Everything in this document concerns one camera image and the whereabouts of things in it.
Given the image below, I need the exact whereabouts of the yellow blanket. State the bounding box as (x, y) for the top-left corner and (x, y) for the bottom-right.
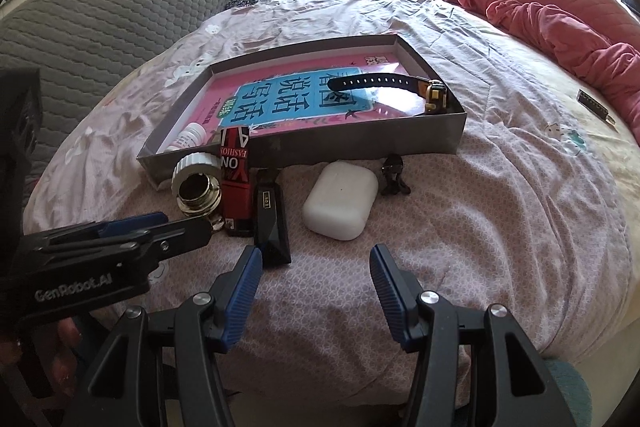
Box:
(280, 0), (640, 329)

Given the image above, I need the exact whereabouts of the pink and blue book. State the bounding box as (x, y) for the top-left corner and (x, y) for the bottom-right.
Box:
(184, 52), (424, 135)

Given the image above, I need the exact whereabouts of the black and yellow wristwatch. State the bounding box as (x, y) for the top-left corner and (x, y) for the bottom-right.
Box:
(326, 72), (449, 114)

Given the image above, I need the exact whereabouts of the small white pill bottle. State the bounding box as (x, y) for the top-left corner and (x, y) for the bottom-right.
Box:
(166, 122), (207, 152)

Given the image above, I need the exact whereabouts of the metal perfume bottle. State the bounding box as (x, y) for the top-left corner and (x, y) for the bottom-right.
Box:
(171, 152), (224, 232)

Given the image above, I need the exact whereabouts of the black hair claw clip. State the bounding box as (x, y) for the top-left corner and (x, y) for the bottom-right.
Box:
(381, 154), (411, 196)

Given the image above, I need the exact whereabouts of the person's left hand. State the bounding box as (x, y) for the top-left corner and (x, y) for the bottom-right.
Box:
(0, 319), (84, 388)

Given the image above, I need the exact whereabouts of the red and black lighter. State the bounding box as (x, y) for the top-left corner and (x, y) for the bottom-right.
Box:
(219, 126), (253, 237)

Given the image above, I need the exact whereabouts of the grey cardboard box tray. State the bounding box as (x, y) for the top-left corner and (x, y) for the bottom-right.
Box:
(138, 35), (466, 187)

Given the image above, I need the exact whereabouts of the pink patterned bed sheet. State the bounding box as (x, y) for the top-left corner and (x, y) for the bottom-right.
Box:
(24, 0), (639, 405)

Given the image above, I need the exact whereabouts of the pink quilted duvet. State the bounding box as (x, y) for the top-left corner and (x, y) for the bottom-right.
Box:
(446, 0), (639, 136)

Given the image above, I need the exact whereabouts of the grey quilted headboard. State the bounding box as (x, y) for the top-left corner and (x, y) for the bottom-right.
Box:
(0, 0), (257, 208)

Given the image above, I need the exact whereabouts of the white earbuds case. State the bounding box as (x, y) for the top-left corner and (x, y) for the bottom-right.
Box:
(302, 161), (378, 242)

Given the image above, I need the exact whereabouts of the black and gold lighter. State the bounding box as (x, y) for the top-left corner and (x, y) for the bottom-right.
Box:
(254, 169), (292, 269)

